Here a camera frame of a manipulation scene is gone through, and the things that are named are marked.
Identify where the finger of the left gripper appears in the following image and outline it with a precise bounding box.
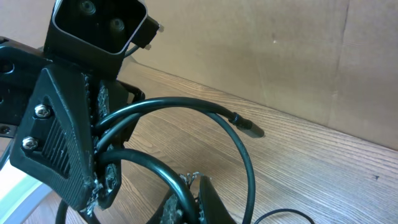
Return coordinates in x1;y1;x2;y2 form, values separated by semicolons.
90;79;137;209

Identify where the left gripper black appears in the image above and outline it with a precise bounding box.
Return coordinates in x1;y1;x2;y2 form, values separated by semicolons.
0;36;147;212

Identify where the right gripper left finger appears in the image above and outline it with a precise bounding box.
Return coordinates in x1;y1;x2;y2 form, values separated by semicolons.
147;189;191;224

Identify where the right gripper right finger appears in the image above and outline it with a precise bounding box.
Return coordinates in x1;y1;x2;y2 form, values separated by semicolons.
198;175;236;224

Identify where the black USB cable long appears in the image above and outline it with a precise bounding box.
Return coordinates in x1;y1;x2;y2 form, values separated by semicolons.
54;96;266;224

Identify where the black USB cable short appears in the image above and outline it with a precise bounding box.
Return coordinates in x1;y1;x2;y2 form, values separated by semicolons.
254;208;315;224

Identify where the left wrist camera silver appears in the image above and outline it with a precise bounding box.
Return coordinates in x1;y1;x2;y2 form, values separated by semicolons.
44;0;164;80

